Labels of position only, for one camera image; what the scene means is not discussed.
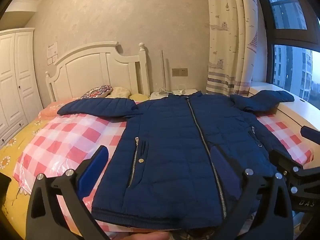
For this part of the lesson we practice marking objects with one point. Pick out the dark framed window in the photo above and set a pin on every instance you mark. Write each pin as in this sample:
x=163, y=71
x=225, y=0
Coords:
x=287, y=30

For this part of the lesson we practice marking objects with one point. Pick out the white wardrobe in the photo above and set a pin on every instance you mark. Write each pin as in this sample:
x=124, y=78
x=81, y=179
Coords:
x=15, y=85

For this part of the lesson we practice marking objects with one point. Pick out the navy blue puffer jacket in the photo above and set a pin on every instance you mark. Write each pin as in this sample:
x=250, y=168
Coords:
x=170, y=130

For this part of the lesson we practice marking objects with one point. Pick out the sailboat print curtain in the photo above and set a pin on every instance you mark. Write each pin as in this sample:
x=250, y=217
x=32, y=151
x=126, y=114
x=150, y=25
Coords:
x=225, y=42

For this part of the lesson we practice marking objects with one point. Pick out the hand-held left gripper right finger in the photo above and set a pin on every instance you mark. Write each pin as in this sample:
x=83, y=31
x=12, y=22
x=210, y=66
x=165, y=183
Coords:
x=225, y=172

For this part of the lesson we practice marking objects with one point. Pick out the wall light switch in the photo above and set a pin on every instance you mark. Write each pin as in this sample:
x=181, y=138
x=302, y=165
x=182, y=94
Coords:
x=52, y=61

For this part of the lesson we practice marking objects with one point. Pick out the cream pillow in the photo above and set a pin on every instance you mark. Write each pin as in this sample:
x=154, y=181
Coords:
x=120, y=92

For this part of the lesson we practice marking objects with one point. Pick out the white nightstand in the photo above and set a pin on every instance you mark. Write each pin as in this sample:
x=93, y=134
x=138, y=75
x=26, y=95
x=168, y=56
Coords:
x=175, y=93

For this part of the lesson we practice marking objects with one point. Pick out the patterned embroidered pillow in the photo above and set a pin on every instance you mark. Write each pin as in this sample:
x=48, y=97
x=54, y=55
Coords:
x=96, y=91

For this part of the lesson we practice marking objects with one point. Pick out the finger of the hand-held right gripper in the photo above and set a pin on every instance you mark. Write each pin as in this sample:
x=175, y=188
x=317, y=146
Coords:
x=311, y=135
x=282, y=160

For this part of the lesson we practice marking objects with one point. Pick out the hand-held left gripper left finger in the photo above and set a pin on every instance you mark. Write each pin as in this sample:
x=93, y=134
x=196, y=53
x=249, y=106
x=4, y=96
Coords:
x=96, y=165

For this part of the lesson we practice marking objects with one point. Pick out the white wooden headboard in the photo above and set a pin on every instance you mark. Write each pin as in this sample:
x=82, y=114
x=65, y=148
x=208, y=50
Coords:
x=100, y=67

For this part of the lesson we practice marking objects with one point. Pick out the white windowsill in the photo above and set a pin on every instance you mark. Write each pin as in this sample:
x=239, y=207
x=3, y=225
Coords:
x=295, y=110

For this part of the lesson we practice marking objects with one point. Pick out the pink checkered plastic sheet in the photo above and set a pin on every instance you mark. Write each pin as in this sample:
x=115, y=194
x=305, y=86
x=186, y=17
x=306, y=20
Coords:
x=62, y=135

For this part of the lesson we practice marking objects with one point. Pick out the white pole lamp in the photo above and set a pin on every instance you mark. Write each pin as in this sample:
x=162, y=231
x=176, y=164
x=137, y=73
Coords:
x=163, y=80

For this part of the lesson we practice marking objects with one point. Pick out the yellow floral bedsheet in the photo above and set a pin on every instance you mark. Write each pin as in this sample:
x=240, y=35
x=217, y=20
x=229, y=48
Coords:
x=15, y=150

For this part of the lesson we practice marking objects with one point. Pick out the yellow pillow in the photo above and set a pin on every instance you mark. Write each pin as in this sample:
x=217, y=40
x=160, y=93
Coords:
x=140, y=97

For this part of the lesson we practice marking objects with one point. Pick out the person's left hand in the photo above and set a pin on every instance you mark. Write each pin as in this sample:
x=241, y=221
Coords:
x=150, y=236

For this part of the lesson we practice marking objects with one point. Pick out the camouflage pants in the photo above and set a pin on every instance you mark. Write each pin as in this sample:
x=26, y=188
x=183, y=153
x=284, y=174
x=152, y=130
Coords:
x=192, y=235

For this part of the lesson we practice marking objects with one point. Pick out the wall socket panel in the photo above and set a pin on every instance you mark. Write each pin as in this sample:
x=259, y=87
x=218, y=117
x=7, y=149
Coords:
x=180, y=72

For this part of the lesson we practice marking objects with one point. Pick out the pink floral bedding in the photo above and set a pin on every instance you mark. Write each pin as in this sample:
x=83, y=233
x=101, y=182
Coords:
x=50, y=110

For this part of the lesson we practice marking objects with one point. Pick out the paper note on wall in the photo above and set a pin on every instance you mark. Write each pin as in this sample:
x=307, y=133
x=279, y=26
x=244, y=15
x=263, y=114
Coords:
x=52, y=49

